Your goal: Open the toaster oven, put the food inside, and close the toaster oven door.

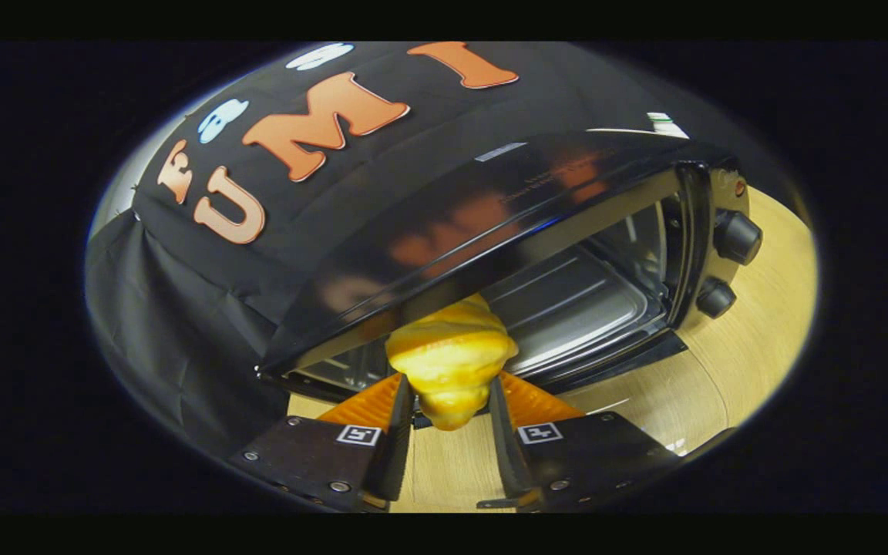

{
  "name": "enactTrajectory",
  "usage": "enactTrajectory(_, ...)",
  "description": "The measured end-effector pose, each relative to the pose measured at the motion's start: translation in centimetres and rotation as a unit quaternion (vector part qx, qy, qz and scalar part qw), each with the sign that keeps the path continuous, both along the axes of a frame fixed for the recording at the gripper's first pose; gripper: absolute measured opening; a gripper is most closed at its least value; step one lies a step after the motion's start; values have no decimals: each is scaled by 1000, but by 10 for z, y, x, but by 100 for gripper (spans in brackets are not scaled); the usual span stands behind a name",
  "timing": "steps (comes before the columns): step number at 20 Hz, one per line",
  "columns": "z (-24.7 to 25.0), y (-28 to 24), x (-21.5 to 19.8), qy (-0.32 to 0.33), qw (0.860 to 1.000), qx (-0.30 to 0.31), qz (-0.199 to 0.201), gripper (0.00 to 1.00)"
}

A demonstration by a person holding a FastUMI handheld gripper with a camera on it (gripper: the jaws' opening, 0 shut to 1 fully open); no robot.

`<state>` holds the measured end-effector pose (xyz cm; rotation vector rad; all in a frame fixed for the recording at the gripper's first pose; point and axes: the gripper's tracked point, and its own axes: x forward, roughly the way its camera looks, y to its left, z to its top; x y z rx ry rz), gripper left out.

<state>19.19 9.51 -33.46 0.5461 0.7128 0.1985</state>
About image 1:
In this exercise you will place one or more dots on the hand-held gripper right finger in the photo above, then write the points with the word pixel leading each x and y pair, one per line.
pixel 507 447

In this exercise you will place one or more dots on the white bottle green label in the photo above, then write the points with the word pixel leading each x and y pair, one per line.
pixel 660 118

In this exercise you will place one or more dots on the metal baking tray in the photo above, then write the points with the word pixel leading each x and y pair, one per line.
pixel 567 308

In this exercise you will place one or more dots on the golden croissant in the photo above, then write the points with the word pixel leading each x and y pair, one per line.
pixel 452 358

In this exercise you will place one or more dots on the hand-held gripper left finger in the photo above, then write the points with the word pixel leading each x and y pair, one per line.
pixel 396 447

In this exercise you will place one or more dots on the black toaster oven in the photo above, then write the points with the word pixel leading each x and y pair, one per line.
pixel 490 200

